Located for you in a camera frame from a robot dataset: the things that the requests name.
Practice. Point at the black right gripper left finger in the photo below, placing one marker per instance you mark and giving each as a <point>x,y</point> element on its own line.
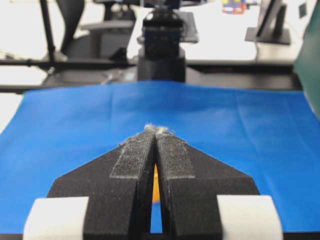
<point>108,198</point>

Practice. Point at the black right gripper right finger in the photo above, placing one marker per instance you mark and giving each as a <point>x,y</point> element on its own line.
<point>203,198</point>

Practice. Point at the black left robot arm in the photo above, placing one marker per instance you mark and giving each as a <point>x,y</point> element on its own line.
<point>160,57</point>

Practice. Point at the blue table cloth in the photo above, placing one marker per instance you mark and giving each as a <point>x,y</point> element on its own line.
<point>271,135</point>

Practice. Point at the black office chair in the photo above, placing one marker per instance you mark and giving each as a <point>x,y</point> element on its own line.
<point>107,39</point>

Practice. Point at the dark green board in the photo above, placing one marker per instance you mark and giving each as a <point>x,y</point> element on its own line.
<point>307,65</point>

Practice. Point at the black monitor stand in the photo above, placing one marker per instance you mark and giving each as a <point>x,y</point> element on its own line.
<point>270,26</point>

